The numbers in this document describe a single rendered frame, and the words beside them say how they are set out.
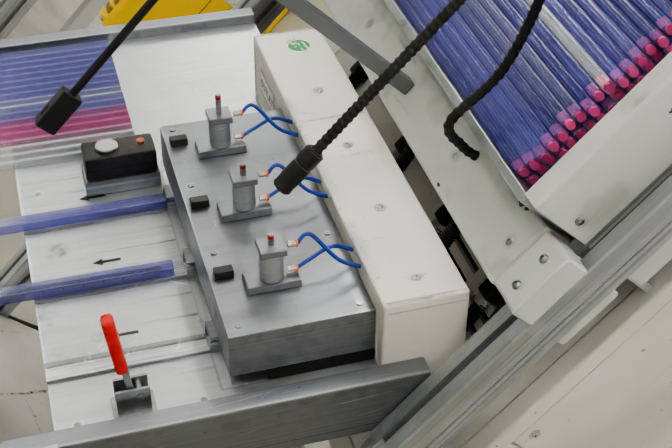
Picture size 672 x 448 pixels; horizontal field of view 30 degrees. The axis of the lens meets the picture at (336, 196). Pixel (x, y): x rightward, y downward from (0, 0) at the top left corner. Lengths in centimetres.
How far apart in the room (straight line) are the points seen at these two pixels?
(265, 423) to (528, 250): 27
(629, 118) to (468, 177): 20
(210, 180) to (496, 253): 33
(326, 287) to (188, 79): 49
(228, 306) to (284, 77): 36
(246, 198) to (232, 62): 40
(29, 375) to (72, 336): 64
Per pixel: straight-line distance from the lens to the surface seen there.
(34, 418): 177
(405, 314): 110
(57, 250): 130
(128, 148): 135
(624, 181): 105
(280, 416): 111
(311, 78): 139
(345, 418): 114
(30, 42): 163
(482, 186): 114
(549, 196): 103
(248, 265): 116
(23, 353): 186
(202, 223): 121
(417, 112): 125
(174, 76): 155
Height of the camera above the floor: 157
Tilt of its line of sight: 16 degrees down
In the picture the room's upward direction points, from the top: 44 degrees clockwise
